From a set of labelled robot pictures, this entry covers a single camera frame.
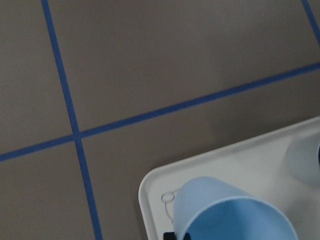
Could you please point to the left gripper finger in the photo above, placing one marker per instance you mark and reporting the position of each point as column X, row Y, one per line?
column 169, row 236

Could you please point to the light blue cup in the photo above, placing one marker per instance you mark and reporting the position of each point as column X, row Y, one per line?
column 206, row 208

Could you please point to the grey cup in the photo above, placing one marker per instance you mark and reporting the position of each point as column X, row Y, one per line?
column 303, row 157

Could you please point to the cream plastic tray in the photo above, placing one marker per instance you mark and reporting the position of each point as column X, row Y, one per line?
column 257, row 165

